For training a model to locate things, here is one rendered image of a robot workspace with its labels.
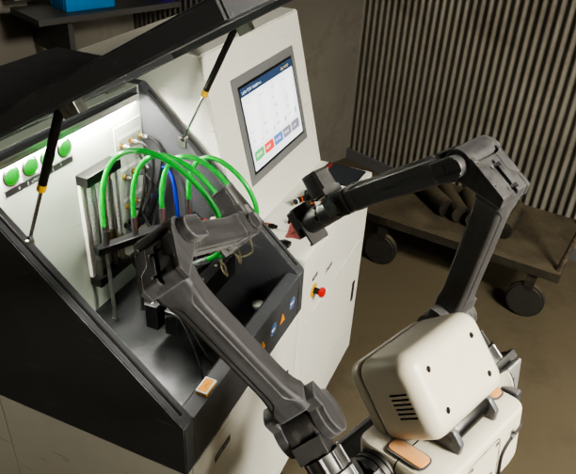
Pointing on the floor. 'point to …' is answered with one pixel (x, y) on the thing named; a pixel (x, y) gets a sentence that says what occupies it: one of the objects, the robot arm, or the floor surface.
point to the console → (310, 369)
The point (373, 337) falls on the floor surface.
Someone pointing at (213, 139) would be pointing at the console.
